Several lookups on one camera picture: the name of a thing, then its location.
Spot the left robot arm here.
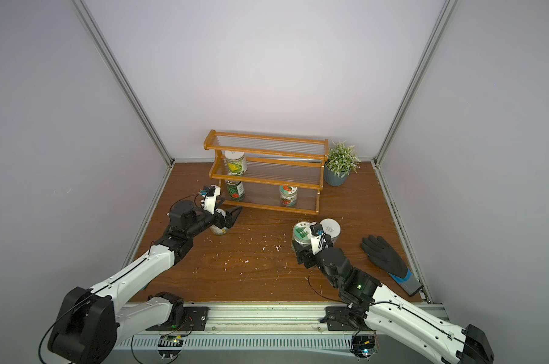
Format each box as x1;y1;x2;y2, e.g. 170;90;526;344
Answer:
39;200;242;363

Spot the white lid seed can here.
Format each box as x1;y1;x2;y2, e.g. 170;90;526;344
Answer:
321;218;341;245

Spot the sunflower seed jar green label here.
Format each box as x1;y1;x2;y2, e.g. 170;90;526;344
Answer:
210;209;229;236

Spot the wooden three-tier shelf rack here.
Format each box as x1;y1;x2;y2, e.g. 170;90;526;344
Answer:
204;130;329;215

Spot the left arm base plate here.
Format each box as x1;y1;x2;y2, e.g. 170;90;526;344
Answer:
147;306;210;332

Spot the tomato seed jar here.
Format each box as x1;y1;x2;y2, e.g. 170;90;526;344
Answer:
279;185;298;207

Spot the black blue work glove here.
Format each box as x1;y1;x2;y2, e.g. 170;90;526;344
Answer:
360;235;423;297

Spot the yellow flower seed jar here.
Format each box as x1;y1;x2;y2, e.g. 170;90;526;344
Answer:
224;151;247;176

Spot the aluminium front rail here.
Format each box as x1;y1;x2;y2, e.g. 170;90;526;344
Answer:
110;302;448;337

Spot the controller board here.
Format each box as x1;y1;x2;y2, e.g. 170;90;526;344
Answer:
350;335;378;359
157;335;185;363

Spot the dark green watermelon seed can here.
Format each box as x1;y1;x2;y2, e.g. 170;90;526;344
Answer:
224;180;246;202

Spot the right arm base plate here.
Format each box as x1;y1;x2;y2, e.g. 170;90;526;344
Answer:
319;306;368;332

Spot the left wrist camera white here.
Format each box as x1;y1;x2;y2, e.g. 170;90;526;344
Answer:
198;185;221;215

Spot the right controller board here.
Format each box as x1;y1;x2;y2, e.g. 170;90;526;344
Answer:
350;335;378;359

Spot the small potted green plant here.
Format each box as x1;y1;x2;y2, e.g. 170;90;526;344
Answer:
324;141;361;187

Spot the green tree lid seed jar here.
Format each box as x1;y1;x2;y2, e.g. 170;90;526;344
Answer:
292;221;312;249

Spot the left controller board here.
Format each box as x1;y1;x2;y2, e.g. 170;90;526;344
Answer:
157;335;185;363

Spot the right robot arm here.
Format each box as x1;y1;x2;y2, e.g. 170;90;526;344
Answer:
292;241;494;363

